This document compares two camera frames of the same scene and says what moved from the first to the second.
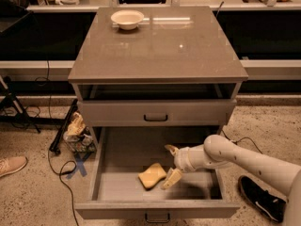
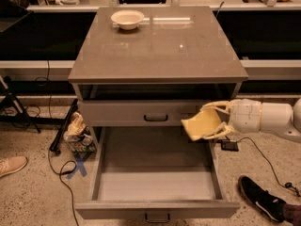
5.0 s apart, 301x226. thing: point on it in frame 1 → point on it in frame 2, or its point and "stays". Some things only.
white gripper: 182,160 → 245,116
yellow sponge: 152,175 → 202,123
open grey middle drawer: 119,154 stays
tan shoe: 12,165 stays
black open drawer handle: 157,220 stays
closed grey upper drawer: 155,113 stays
